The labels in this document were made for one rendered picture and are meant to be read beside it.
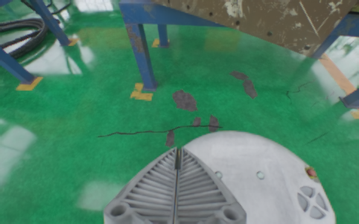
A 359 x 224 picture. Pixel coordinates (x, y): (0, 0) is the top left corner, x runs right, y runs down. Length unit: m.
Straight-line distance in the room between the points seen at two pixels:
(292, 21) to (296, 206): 0.54
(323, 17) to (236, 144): 0.43
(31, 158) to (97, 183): 0.52
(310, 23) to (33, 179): 1.45
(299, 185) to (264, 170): 0.11
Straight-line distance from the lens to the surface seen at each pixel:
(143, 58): 1.03
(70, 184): 1.10
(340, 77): 2.04
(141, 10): 0.89
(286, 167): 0.64
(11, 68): 1.90
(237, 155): 0.63
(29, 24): 3.30
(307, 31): 0.49
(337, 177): 1.29
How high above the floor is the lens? 0.87
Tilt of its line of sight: 56 degrees down
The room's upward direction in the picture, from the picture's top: 1 degrees counter-clockwise
